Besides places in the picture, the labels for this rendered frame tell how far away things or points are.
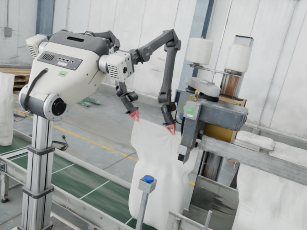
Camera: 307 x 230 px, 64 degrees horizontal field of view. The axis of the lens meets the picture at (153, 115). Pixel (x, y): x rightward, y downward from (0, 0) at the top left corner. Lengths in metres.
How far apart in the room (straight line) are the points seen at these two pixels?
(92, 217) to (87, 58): 1.15
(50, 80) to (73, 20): 7.93
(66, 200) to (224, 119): 1.34
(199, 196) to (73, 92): 1.19
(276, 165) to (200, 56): 0.79
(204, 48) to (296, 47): 4.96
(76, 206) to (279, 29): 5.72
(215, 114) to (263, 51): 5.22
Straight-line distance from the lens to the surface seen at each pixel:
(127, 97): 1.75
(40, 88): 1.33
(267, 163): 1.54
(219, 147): 1.55
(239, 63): 1.60
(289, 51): 6.50
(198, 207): 2.01
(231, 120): 1.34
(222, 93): 1.84
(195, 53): 1.65
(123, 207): 2.01
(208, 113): 1.36
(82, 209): 2.00
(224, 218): 1.99
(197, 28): 6.40
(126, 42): 7.77
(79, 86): 1.30
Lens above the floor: 1.56
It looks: 14 degrees down
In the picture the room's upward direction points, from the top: 11 degrees clockwise
